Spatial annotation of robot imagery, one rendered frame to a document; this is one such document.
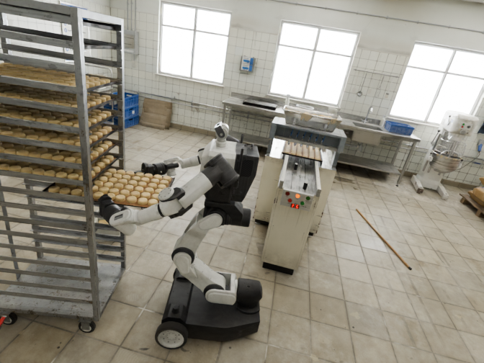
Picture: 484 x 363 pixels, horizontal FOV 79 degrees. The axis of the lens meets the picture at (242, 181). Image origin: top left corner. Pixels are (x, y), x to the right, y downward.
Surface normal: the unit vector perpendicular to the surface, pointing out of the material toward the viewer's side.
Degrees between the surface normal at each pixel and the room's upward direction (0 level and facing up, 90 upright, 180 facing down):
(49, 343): 0
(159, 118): 67
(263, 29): 90
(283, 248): 90
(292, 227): 90
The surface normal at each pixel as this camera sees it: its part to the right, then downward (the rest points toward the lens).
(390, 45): -0.18, 0.38
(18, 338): 0.15, -0.90
